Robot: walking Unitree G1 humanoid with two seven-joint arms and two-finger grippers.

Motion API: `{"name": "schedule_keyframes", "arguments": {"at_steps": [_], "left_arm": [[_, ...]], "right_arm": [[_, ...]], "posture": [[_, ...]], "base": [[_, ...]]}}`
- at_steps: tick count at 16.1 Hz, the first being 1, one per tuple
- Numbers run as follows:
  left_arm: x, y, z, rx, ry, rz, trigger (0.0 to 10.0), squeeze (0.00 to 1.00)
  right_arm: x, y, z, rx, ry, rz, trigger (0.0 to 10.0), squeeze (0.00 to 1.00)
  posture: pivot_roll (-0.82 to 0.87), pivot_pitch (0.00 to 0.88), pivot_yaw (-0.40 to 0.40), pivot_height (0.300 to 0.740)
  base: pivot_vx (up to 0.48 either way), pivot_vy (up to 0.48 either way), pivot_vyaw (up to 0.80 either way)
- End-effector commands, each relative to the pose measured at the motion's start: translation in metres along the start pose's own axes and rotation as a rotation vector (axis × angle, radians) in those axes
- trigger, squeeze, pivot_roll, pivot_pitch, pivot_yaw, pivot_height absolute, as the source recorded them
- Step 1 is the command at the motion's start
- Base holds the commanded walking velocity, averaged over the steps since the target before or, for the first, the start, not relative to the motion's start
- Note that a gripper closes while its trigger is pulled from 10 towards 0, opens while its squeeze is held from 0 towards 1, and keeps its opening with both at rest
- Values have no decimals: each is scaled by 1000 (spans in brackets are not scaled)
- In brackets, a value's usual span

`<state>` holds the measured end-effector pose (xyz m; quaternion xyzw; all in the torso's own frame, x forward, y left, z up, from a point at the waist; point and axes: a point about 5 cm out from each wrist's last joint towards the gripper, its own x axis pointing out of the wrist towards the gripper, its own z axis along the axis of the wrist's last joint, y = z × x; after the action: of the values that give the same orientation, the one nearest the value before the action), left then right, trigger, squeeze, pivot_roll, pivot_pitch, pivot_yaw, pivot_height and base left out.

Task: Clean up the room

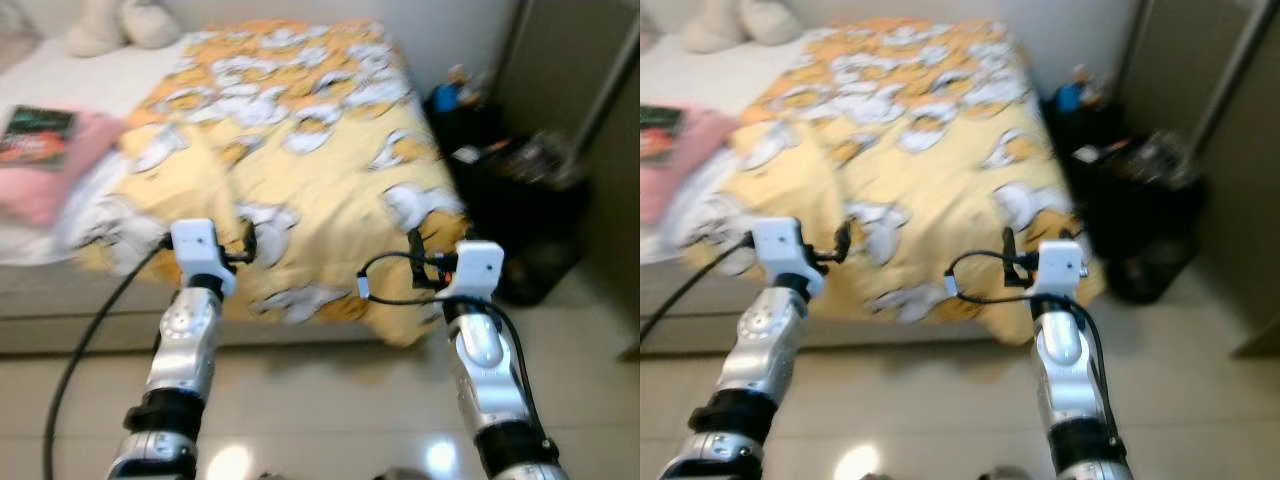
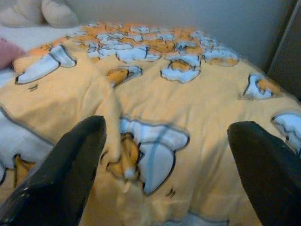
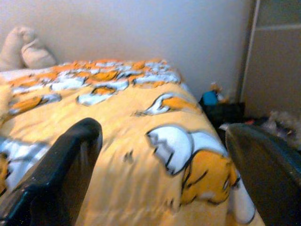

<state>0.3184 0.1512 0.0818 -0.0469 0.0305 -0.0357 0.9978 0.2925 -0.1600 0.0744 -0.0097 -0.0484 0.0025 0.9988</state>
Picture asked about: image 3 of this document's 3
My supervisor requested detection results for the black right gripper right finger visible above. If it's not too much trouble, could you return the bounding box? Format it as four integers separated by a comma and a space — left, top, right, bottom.
226, 123, 301, 226

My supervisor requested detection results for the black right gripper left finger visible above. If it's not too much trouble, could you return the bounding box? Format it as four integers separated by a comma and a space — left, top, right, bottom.
0, 117, 103, 226

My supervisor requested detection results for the grey fluffy item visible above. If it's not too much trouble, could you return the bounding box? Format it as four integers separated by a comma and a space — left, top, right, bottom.
261, 110, 301, 151

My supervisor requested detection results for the black bag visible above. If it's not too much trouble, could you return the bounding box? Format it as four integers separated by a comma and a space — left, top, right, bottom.
199, 101, 246, 128

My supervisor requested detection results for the blue orange toy figure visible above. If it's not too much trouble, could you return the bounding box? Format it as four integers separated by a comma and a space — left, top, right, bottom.
199, 82, 230, 107

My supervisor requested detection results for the yellow orange cartoon blanket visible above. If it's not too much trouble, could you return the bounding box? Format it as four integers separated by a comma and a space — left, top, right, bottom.
0, 58, 266, 226

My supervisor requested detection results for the beige wardrobe door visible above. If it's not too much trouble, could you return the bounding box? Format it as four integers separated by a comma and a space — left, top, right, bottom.
237, 0, 301, 118

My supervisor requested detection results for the beige plush toy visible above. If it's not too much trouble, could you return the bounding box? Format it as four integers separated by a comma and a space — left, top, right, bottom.
0, 25, 38, 71
21, 39, 57, 69

